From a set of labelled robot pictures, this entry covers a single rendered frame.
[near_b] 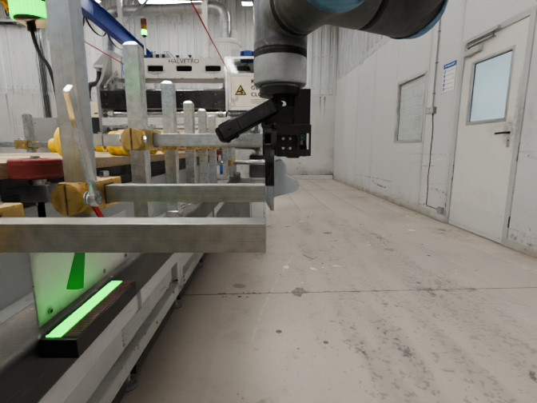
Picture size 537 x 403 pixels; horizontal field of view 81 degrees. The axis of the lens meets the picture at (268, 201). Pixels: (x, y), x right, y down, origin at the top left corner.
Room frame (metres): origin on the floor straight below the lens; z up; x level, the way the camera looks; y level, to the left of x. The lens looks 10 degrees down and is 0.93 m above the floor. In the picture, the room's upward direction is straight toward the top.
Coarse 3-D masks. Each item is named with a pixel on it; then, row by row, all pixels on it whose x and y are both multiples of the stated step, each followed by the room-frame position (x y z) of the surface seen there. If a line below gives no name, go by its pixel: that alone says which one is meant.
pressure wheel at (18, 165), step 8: (8, 160) 0.53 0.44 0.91; (16, 160) 0.53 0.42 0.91; (24, 160) 0.53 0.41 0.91; (32, 160) 0.53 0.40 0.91; (40, 160) 0.54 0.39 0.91; (48, 160) 0.55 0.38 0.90; (56, 160) 0.56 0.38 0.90; (8, 168) 0.53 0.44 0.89; (16, 168) 0.53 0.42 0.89; (24, 168) 0.53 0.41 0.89; (32, 168) 0.53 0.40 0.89; (40, 168) 0.54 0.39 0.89; (48, 168) 0.55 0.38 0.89; (56, 168) 0.56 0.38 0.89; (16, 176) 0.53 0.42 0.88; (24, 176) 0.53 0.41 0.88; (32, 176) 0.53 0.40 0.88; (40, 176) 0.54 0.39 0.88; (48, 176) 0.54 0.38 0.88; (56, 176) 0.56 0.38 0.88; (32, 184) 0.55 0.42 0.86; (40, 184) 0.56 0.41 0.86; (40, 208) 0.56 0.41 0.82; (40, 216) 0.56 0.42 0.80
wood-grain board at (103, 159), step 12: (0, 156) 0.97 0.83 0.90; (12, 156) 0.97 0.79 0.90; (24, 156) 0.97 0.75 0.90; (48, 156) 0.97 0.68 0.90; (60, 156) 0.97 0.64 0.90; (96, 156) 0.97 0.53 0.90; (108, 156) 0.97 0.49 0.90; (120, 156) 0.98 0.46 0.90; (156, 156) 1.28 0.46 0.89; (180, 156) 1.63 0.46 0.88; (0, 168) 0.54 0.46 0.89
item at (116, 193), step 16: (32, 192) 0.55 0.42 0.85; (48, 192) 0.55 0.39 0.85; (112, 192) 0.55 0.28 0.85; (128, 192) 0.55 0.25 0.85; (144, 192) 0.55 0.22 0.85; (160, 192) 0.55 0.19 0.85; (176, 192) 0.55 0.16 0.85; (192, 192) 0.55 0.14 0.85; (208, 192) 0.55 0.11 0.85; (224, 192) 0.55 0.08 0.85; (240, 192) 0.55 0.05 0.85; (256, 192) 0.55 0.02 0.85
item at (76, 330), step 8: (120, 288) 0.48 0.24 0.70; (112, 296) 0.45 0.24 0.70; (104, 304) 0.42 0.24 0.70; (96, 312) 0.40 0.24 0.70; (80, 320) 0.38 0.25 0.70; (88, 320) 0.38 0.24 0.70; (72, 328) 0.36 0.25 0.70; (80, 328) 0.36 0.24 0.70; (64, 336) 0.35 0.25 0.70; (72, 336) 0.35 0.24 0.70
